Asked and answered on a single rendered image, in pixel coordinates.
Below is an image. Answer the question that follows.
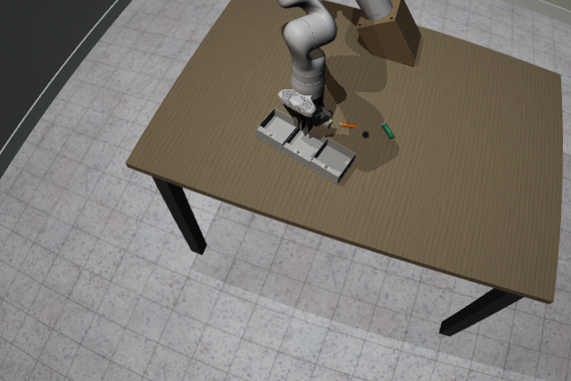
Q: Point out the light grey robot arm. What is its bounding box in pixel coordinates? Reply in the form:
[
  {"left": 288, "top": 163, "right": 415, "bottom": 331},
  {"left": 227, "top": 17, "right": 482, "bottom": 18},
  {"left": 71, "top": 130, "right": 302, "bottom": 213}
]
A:
[{"left": 277, "top": 0, "right": 393, "bottom": 117}]

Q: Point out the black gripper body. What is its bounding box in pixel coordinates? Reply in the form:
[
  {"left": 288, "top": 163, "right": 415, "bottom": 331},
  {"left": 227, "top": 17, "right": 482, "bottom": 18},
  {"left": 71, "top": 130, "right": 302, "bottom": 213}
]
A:
[{"left": 312, "top": 93, "right": 325, "bottom": 115}]

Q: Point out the grey three-compartment bin rack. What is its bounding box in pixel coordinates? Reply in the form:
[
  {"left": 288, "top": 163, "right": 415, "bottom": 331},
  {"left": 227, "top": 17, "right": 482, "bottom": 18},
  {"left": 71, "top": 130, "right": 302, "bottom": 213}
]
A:
[{"left": 256, "top": 108, "right": 355, "bottom": 185}]

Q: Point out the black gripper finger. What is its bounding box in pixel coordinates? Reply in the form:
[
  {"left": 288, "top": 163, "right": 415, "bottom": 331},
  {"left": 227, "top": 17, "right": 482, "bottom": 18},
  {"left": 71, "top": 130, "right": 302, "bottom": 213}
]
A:
[
  {"left": 283, "top": 104, "right": 306, "bottom": 130},
  {"left": 305, "top": 105, "right": 333, "bottom": 133}
]

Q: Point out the green battery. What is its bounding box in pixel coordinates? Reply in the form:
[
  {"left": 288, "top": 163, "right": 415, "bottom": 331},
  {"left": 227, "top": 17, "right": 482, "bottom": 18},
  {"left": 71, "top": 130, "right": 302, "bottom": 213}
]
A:
[{"left": 381, "top": 122, "right": 394, "bottom": 139}]

